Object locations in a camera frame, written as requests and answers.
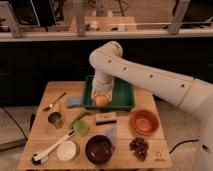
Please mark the dark brown bowl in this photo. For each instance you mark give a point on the dark brown bowl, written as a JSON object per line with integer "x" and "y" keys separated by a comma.
{"x": 98, "y": 149}

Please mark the green plastic tray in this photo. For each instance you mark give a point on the green plastic tray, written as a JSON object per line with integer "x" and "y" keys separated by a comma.
{"x": 122, "y": 96}

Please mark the orange bowl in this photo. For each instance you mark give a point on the orange bowl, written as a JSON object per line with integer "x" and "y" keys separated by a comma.
{"x": 144, "y": 122}

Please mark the blue grey cloth piece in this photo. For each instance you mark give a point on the blue grey cloth piece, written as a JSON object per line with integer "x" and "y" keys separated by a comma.
{"x": 111, "y": 134}

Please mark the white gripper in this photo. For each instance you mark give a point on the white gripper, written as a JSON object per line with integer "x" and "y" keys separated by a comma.
{"x": 101, "y": 89}

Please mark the metal cup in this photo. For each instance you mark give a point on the metal cup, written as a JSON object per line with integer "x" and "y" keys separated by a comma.
{"x": 55, "y": 118}

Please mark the brown pine cone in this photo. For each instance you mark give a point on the brown pine cone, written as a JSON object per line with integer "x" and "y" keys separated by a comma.
{"x": 140, "y": 148}

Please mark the orange apple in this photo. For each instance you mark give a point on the orange apple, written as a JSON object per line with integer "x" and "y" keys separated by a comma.
{"x": 101, "y": 101}

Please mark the gold spoon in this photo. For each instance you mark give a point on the gold spoon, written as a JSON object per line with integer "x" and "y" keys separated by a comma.
{"x": 50, "y": 106}

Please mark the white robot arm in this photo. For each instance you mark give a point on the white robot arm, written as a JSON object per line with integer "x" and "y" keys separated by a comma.
{"x": 191, "y": 95}

